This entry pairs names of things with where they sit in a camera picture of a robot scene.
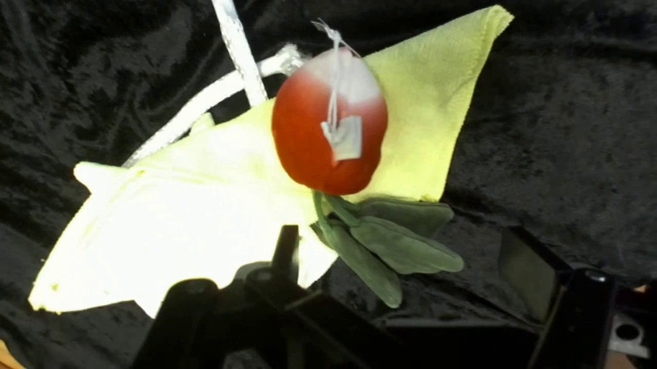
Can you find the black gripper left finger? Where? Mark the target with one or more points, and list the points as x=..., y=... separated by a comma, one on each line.
x=287, y=248

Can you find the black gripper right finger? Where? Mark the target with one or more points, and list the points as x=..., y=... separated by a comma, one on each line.
x=527, y=268

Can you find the black velvet tablecloth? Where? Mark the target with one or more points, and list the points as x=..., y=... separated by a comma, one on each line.
x=568, y=136

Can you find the pale yellow cloth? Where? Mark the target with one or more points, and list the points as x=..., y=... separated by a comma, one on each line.
x=172, y=225

